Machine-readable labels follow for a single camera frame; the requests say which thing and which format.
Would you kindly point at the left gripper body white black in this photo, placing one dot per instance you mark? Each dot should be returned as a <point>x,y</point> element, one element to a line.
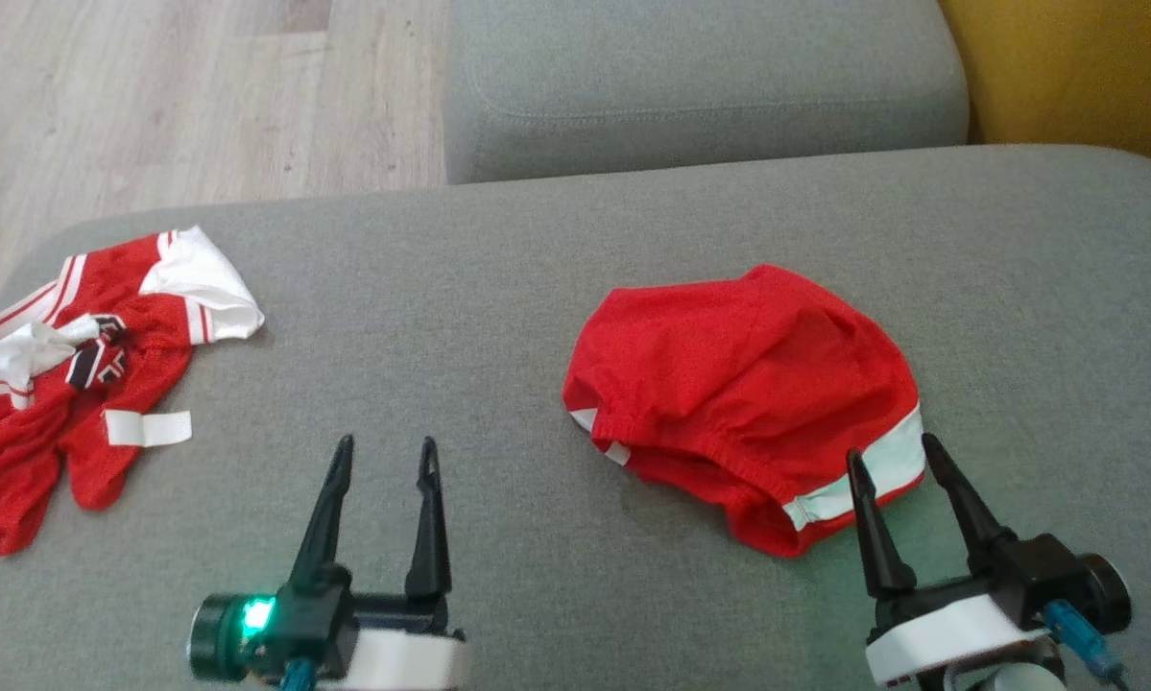
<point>393,653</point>

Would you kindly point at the red white sports jersey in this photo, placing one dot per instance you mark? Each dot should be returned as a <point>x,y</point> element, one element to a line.
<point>66,384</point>

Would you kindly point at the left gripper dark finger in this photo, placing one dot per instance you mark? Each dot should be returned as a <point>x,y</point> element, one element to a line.
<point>325,518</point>
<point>429,537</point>

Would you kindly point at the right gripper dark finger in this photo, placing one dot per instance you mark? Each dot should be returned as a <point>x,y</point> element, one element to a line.
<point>964,504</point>
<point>877,537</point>

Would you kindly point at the red shorts white trim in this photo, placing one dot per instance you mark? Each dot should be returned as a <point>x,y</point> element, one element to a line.
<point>743,393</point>

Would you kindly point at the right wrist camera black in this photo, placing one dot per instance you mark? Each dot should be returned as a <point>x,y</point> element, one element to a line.
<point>1108,595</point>

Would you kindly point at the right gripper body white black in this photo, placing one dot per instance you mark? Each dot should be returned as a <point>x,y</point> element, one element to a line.
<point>949,633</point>

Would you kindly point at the grey fabric sofa seat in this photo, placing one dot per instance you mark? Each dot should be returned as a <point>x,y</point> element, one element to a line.
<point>441,317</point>

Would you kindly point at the left wrist camera green light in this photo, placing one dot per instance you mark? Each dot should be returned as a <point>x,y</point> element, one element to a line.
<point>234,633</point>

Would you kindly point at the grey fabric sofa cushion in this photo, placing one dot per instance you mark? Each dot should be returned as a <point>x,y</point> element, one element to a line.
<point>690,86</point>

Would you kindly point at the yellow upholstered furniture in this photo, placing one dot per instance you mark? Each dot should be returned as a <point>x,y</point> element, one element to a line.
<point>1074,67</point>

